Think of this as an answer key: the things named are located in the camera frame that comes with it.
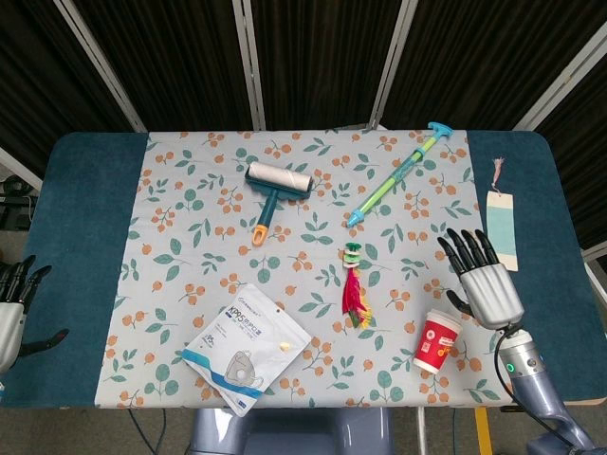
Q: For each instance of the blue velvet table cover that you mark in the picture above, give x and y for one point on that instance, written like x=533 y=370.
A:
x=76 y=265

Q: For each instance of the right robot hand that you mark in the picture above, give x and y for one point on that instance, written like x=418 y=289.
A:
x=489 y=292

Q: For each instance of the floral tablecloth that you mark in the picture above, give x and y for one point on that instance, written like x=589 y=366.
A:
x=294 y=284

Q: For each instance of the teal lint roller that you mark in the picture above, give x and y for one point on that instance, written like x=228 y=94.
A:
x=277 y=194

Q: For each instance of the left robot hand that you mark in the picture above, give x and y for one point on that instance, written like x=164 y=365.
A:
x=12 y=303

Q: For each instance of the red paper cup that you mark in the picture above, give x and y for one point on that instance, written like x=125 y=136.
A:
x=436 y=341

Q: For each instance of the tasselled paper bookmark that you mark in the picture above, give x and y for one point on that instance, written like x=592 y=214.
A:
x=502 y=227

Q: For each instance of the green blue water squirter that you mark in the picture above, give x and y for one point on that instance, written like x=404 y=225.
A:
x=396 y=175

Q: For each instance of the red feather toy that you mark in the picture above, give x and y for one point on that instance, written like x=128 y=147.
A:
x=355 y=289

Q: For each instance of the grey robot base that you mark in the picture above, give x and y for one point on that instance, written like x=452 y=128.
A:
x=294 y=433

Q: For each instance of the KN95 mask package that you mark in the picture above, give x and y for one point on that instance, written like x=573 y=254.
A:
x=246 y=346

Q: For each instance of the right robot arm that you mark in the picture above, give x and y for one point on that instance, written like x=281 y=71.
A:
x=538 y=384

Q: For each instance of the black folding screen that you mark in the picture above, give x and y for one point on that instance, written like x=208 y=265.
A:
x=303 y=61

